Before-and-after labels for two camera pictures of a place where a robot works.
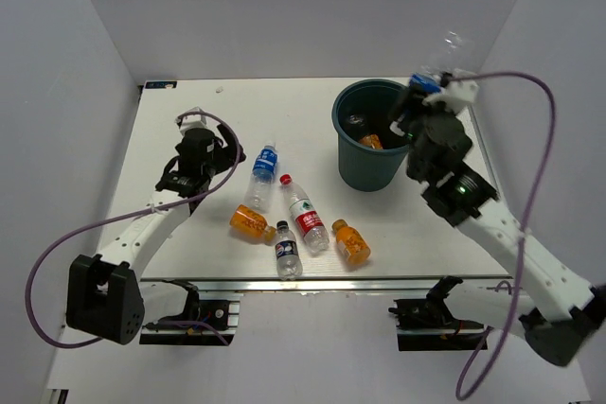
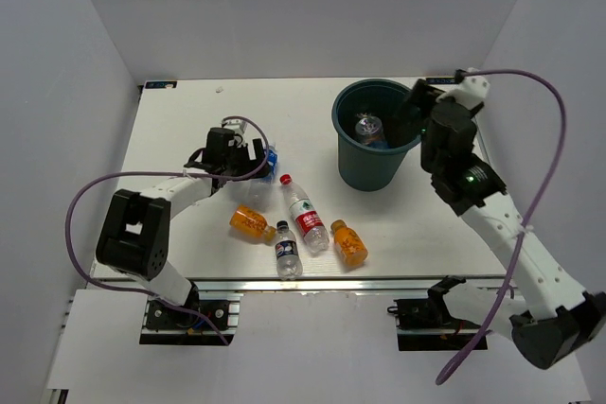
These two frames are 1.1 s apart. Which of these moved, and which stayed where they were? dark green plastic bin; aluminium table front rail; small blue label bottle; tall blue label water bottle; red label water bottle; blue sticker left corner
Moved: small blue label bottle
Stayed: tall blue label water bottle; dark green plastic bin; blue sticker left corner; red label water bottle; aluminium table front rail
